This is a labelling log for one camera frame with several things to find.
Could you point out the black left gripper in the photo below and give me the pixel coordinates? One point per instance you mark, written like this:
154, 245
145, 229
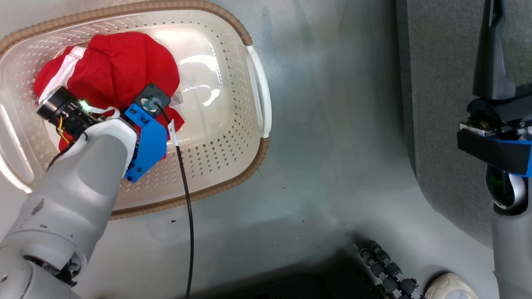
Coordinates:
62, 108

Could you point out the grey fabric sofa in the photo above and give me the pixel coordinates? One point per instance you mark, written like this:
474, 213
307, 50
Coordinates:
449, 124

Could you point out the white perforated laundry basket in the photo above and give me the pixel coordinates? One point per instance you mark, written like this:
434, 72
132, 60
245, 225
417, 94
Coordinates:
220, 137

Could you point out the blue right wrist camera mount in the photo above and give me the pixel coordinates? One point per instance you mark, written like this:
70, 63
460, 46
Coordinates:
494, 153

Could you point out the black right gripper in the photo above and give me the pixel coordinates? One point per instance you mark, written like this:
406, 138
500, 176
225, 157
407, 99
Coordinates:
505, 110

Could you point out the red and white garment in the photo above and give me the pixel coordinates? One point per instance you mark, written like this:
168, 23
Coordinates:
120, 66

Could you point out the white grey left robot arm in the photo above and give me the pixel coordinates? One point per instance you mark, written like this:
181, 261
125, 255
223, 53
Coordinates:
70, 199

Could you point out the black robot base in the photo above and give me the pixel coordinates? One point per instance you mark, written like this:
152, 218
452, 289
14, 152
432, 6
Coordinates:
291, 284

